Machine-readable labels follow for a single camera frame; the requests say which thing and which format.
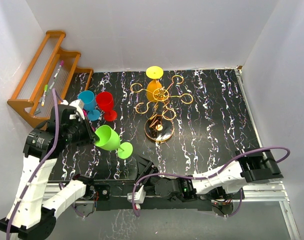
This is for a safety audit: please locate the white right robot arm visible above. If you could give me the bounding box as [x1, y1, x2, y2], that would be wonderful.
[127, 146, 290, 204]

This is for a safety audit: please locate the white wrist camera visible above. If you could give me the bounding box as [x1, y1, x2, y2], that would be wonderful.
[133, 185, 146, 210]
[60, 99, 85, 120]

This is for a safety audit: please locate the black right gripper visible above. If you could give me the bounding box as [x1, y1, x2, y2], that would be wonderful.
[135, 156, 162, 194]

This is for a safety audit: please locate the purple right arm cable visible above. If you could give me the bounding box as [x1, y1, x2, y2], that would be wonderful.
[131, 146, 291, 218]

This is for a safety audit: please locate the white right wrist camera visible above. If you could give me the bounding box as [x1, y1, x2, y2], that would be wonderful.
[133, 185, 146, 210]

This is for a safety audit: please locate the orange wine glass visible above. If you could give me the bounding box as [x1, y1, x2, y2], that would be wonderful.
[146, 66, 163, 102]

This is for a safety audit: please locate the gold wire glass rack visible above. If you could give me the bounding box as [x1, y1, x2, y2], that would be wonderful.
[130, 75, 194, 143]

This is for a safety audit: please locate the blue wine glass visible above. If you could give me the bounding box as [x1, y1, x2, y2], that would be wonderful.
[78, 90, 101, 121]

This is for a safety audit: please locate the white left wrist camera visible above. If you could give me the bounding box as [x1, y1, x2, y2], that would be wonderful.
[60, 99, 85, 120]

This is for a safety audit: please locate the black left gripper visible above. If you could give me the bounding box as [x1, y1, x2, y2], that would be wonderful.
[64, 114, 100, 146]

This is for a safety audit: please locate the green wine glass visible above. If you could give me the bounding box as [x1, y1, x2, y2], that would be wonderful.
[95, 125, 133, 159]

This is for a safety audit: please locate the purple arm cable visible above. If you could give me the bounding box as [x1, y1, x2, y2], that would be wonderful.
[5, 88, 67, 240]
[131, 146, 291, 218]

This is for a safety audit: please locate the green capped marker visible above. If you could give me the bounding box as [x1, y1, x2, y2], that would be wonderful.
[41, 84, 48, 107]

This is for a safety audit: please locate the wooden tiered shelf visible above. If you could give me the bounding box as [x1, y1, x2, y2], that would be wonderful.
[7, 30, 94, 127]

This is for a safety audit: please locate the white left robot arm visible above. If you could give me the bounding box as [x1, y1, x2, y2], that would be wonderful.
[0, 101, 98, 240]

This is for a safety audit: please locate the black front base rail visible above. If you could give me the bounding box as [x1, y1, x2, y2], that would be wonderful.
[74, 174, 232, 213]

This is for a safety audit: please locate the purple capped marker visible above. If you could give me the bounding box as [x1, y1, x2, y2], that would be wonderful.
[53, 60, 64, 80]

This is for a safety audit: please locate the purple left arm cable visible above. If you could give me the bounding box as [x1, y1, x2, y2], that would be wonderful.
[5, 88, 67, 240]

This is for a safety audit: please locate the red wine glass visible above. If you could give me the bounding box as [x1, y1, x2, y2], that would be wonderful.
[96, 91, 117, 122]

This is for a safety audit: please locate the pink wine glass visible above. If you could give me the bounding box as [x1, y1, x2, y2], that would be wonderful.
[83, 109, 95, 132]

